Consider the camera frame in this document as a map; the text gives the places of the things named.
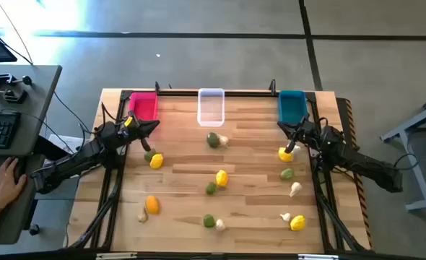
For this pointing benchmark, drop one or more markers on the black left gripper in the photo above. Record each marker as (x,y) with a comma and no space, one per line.
(131,130)

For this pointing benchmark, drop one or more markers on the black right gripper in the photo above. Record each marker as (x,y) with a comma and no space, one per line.
(312,133)

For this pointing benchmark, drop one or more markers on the yellow lemon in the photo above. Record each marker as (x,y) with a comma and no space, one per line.
(222,178)
(157,161)
(285,156)
(297,222)

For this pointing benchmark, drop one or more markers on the green lime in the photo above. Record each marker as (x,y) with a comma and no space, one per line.
(209,220)
(287,173)
(148,156)
(211,188)

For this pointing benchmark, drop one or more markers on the dark green avocado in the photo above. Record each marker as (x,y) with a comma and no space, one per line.
(213,140)

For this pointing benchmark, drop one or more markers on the orange-yellow lemon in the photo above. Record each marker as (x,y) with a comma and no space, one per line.
(152,204)

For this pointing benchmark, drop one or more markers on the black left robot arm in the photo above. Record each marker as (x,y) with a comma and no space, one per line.
(83,155)

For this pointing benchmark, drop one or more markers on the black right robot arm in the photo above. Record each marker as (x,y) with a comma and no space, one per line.
(364,162)

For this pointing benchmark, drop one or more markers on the pink plastic basket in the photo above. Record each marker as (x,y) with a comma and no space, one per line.
(143,106)

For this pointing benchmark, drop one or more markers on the blue plastic basket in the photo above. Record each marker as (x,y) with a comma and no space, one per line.
(292,106)

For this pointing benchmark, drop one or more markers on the yellow-black hazard tape strip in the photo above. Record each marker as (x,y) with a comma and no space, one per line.
(354,144)

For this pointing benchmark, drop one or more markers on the clear plastic basket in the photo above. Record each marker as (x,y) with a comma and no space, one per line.
(211,107)

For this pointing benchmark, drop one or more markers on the white paper sheet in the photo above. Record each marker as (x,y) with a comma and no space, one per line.
(66,141)

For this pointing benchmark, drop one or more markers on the cream crumpled plastic bag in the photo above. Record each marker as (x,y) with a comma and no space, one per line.
(220,225)

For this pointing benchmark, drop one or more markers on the grey-blue metal stand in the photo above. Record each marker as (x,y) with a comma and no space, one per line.
(413,133)

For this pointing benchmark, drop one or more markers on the black desk clamp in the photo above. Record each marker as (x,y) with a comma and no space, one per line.
(11,95)
(5,78)

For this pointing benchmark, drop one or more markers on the black round knob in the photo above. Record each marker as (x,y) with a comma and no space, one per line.
(34,229)

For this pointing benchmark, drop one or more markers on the person's hand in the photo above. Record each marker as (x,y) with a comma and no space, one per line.
(5,186)

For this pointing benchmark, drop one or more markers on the dark grey side desk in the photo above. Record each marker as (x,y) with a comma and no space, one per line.
(14,224)

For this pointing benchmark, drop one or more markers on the black metal table frame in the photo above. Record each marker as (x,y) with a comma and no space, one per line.
(234,93)

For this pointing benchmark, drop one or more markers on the silver metal bracket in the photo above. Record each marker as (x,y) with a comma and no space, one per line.
(116,255)
(317,257)

